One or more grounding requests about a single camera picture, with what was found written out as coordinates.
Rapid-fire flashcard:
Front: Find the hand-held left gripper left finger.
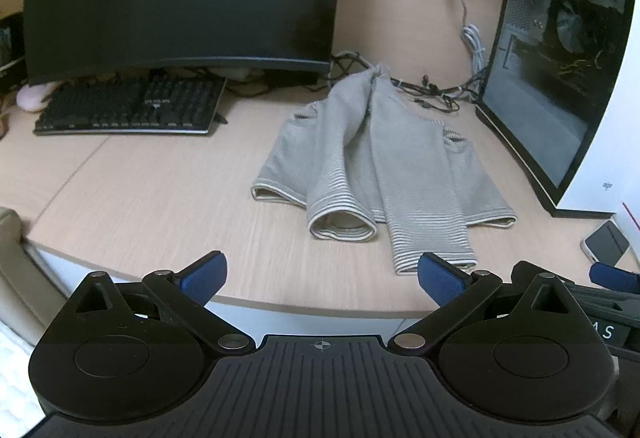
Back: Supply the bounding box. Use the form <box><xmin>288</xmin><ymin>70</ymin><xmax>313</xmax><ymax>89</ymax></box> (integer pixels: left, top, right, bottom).
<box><xmin>67</xmin><ymin>250</ymin><xmax>253</xmax><ymax>355</ymax></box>

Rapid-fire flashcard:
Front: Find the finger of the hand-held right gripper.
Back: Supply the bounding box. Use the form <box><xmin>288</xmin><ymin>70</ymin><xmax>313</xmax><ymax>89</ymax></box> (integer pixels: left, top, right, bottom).
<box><xmin>510</xmin><ymin>260</ymin><xmax>568</xmax><ymax>295</ymax></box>
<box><xmin>588</xmin><ymin>262</ymin><xmax>640</xmax><ymax>295</ymax></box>

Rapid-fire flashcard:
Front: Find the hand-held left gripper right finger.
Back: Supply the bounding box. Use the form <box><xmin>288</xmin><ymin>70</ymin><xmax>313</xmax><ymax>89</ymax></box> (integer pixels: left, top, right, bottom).
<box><xmin>387</xmin><ymin>252</ymin><xmax>583</xmax><ymax>355</ymax></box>

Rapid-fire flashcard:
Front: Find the grey striped sweater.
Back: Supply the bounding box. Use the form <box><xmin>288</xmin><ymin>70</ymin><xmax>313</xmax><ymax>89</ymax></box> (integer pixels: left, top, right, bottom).
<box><xmin>250</xmin><ymin>62</ymin><xmax>519</xmax><ymax>277</ymax></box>

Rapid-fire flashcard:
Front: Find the smartphone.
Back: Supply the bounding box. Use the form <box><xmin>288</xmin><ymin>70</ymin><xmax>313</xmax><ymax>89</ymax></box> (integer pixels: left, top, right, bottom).
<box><xmin>580</xmin><ymin>219</ymin><xmax>631</xmax><ymax>265</ymax></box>

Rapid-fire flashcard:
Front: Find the white glass-sided computer case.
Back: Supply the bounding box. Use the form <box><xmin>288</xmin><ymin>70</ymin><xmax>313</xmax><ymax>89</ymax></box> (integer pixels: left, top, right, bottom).
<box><xmin>475</xmin><ymin>0</ymin><xmax>640</xmax><ymax>219</ymax></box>

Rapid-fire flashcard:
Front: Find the black keyboard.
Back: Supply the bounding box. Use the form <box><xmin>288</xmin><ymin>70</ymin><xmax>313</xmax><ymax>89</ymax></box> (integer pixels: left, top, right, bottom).
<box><xmin>32</xmin><ymin>76</ymin><xmax>229</xmax><ymax>137</ymax></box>

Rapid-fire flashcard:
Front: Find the beige padded headboard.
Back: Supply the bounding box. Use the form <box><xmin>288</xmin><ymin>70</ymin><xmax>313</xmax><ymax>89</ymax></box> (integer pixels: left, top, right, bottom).
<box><xmin>0</xmin><ymin>207</ymin><xmax>69</xmax><ymax>350</ymax></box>

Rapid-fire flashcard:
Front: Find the white quilted blanket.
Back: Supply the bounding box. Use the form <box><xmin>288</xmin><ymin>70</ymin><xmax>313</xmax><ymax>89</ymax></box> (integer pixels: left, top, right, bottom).
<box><xmin>0</xmin><ymin>318</ymin><xmax>45</xmax><ymax>438</ymax></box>

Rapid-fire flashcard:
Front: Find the black monitor stand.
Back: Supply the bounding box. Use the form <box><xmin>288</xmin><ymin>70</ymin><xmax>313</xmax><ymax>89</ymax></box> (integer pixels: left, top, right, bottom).
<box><xmin>264</xmin><ymin>68</ymin><xmax>322</xmax><ymax>89</ymax></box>

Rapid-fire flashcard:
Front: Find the pink plush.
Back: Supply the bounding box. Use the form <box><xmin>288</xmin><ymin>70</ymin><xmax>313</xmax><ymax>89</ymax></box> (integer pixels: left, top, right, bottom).
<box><xmin>16</xmin><ymin>82</ymin><xmax>59</xmax><ymax>113</ymax></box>

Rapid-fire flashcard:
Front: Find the black audio jack cable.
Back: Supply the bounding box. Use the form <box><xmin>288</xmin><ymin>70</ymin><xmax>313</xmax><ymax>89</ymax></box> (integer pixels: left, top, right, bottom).
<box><xmin>414</xmin><ymin>95</ymin><xmax>462</xmax><ymax>117</ymax></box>

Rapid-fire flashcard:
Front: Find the black cable bundle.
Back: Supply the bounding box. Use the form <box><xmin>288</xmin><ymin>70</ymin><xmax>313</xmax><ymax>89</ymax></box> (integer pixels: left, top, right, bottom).
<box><xmin>330</xmin><ymin>50</ymin><xmax>493</xmax><ymax>116</ymax></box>

